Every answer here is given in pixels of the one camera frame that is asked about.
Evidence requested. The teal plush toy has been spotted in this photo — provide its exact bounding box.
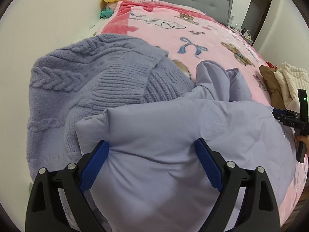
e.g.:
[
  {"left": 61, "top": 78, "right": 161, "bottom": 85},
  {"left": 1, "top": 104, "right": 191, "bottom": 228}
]
[{"left": 99, "top": 7, "right": 114, "bottom": 18}]

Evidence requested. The lavender cable-knit sweater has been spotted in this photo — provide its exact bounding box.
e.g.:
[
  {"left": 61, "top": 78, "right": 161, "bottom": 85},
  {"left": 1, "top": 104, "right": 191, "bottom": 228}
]
[{"left": 27, "top": 34, "right": 194, "bottom": 179}]

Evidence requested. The person's right hand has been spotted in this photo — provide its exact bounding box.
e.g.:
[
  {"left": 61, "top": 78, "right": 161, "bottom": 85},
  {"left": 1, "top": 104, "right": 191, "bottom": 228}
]
[{"left": 294, "top": 135, "right": 309, "bottom": 156}]

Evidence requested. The brown garment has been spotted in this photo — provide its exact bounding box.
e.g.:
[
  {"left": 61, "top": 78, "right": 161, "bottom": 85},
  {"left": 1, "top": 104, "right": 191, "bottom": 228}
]
[{"left": 259, "top": 66, "right": 285, "bottom": 109}]

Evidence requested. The pink patterned blanket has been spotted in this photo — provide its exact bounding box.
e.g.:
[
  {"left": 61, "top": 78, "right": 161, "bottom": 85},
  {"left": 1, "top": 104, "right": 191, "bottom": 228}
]
[{"left": 101, "top": 0, "right": 305, "bottom": 218}]

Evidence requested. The cream quilted garment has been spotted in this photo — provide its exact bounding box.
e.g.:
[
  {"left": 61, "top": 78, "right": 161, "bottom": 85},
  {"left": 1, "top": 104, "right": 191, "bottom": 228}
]
[{"left": 274, "top": 63, "right": 308, "bottom": 113}]

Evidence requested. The lavender puffer jacket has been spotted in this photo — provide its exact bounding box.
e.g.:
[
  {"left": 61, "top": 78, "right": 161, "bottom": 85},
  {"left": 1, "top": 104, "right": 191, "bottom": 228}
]
[{"left": 76, "top": 61, "right": 296, "bottom": 231}]

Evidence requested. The white bed sheet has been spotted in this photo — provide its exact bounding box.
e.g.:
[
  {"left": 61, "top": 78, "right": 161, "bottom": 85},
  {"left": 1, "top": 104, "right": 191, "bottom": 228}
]
[{"left": 86, "top": 18, "right": 110, "bottom": 38}]

